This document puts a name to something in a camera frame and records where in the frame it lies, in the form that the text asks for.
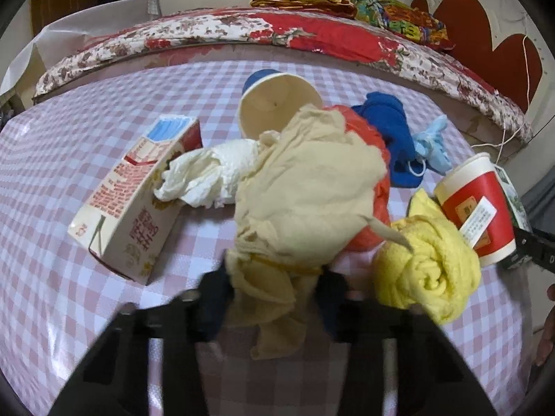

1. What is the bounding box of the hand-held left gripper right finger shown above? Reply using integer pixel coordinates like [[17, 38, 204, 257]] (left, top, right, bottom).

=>
[[314, 269, 499, 416]]

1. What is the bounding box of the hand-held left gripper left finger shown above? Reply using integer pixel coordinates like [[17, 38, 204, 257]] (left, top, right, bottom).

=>
[[48, 264, 237, 416]]

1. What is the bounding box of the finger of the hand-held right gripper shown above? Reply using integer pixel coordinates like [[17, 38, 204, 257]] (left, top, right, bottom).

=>
[[503, 225, 555, 276]]

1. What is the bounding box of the red paper cup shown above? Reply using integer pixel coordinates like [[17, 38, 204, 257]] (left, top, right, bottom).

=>
[[434, 153, 519, 268]]

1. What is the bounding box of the yellow cloth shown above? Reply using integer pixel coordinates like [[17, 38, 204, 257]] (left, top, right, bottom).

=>
[[374, 191, 482, 326]]

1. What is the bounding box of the orange-red plastic bag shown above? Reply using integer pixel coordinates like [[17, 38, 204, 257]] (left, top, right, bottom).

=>
[[323, 105, 393, 252]]

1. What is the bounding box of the beige cloth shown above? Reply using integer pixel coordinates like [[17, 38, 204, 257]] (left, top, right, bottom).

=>
[[225, 106, 410, 360]]

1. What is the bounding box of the light blue face mask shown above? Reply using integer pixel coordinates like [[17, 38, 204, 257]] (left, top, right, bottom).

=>
[[405, 115, 454, 178]]

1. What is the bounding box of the person's right hand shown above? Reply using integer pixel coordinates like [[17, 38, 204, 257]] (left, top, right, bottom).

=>
[[535, 284, 555, 367]]

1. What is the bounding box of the green and white packet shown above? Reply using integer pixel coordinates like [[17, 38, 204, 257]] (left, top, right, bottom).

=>
[[496, 167, 532, 232]]

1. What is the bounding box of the white and red milk carton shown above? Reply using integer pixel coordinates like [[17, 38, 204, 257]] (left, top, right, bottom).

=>
[[67, 114, 204, 287]]

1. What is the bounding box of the crumpled white tissue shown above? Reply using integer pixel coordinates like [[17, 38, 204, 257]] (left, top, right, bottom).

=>
[[153, 139, 265, 209]]

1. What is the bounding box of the blue cloth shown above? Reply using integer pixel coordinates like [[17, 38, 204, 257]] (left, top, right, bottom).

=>
[[351, 91, 428, 189]]

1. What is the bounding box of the white and blue paper cup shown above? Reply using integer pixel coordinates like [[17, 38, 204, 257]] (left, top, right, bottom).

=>
[[238, 68, 324, 139]]

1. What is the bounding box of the pink checkered tablecloth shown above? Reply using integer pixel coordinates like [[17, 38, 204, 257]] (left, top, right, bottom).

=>
[[0, 60, 536, 416]]

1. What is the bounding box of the red and white headboard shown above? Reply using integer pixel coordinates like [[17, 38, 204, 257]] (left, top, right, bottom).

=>
[[410, 0, 545, 113]]

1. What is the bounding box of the red floral quilt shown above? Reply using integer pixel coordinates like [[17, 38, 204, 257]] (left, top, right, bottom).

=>
[[32, 9, 534, 144]]

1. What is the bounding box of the folded yellow and red blanket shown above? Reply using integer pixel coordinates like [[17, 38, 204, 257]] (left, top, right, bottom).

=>
[[250, 0, 358, 20]]

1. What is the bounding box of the white sheet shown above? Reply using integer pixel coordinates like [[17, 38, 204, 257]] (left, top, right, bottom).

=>
[[0, 0, 162, 96]]

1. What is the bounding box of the white cable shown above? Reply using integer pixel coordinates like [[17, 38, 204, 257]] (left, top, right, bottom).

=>
[[470, 32, 532, 170]]

